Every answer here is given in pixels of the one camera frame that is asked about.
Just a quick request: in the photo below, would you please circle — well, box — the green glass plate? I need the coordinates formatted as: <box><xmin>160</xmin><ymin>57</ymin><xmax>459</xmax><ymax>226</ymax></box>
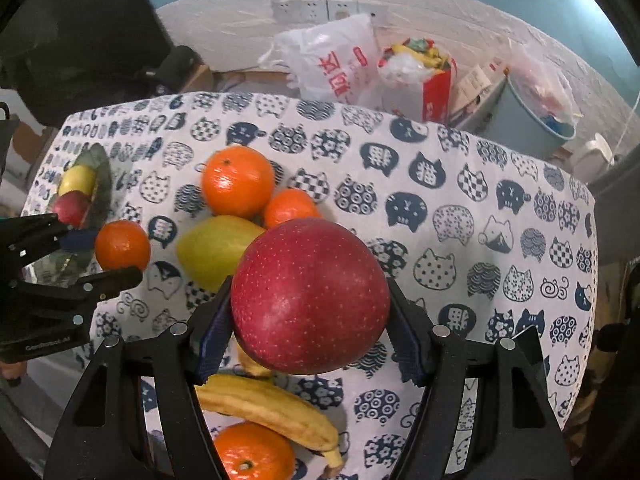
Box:
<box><xmin>21</xmin><ymin>141</ymin><xmax>112</xmax><ymax>286</ymax></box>

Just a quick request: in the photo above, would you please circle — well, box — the small orange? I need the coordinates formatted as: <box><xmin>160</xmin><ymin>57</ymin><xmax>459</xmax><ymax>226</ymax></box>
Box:
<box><xmin>262</xmin><ymin>188</ymin><xmax>321</xmax><ymax>229</ymax></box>

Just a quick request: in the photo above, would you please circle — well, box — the yellow banana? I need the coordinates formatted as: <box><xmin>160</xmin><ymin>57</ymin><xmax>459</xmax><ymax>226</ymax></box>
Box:
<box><xmin>235</xmin><ymin>342</ymin><xmax>273</xmax><ymax>379</ymax></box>
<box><xmin>195</xmin><ymin>374</ymin><xmax>344</xmax><ymax>478</ymax></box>

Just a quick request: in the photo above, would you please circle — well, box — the black chair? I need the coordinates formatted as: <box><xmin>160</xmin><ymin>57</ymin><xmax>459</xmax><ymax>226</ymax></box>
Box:
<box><xmin>1</xmin><ymin>0</ymin><xmax>202</xmax><ymax>127</ymax></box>

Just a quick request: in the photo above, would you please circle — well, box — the red snack bag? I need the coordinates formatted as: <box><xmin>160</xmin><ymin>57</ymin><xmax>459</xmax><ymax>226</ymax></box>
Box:
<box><xmin>378</xmin><ymin>38</ymin><xmax>457</xmax><ymax>124</ymax></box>

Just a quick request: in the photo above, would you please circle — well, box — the yellow green pear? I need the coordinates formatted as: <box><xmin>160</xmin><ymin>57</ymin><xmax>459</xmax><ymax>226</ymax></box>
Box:
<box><xmin>176</xmin><ymin>216</ymin><xmax>265</xmax><ymax>292</ymax></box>

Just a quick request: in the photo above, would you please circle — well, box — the large red apple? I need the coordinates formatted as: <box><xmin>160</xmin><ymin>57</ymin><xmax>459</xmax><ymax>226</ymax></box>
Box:
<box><xmin>231</xmin><ymin>218</ymin><xmax>390</xmax><ymax>375</ymax></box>

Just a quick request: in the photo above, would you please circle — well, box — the white plastic bag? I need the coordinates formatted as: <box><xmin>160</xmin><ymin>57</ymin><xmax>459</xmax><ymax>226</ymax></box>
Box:
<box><xmin>258</xmin><ymin>14</ymin><xmax>382</xmax><ymax>110</ymax></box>

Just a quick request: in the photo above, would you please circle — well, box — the white wall socket strip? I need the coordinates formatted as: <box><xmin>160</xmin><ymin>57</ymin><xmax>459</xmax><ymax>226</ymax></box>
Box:
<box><xmin>271</xmin><ymin>0</ymin><xmax>388</xmax><ymax>26</ymax></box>

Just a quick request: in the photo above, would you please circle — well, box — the large orange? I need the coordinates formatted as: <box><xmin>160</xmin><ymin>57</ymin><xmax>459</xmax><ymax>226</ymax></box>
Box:
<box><xmin>201</xmin><ymin>145</ymin><xmax>276</xmax><ymax>219</ymax></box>

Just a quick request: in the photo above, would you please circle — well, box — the cat pattern tablecloth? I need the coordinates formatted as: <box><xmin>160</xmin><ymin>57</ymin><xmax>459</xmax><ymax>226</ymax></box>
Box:
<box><xmin>19</xmin><ymin>91</ymin><xmax>599</xmax><ymax>480</ymax></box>

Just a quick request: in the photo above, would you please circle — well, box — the blue trash bin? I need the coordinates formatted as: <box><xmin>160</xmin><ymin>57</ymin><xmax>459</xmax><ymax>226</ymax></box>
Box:
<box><xmin>482</xmin><ymin>76</ymin><xmax>576</xmax><ymax>159</ymax></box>

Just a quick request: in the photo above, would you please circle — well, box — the small red apple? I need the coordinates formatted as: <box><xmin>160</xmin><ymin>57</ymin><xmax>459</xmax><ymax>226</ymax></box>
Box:
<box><xmin>52</xmin><ymin>191</ymin><xmax>91</xmax><ymax>229</ymax></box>

